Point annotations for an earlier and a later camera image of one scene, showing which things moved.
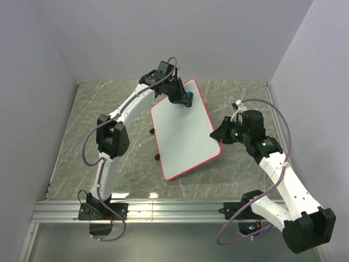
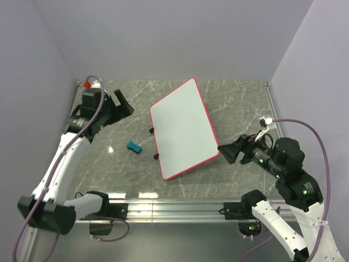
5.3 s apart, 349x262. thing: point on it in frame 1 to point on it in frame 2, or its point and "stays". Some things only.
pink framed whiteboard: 182,134 stays
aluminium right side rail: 268,96 stays
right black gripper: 221,133 to 244,143
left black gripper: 179,99 to 123,110
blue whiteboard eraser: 190,97 to 137,148
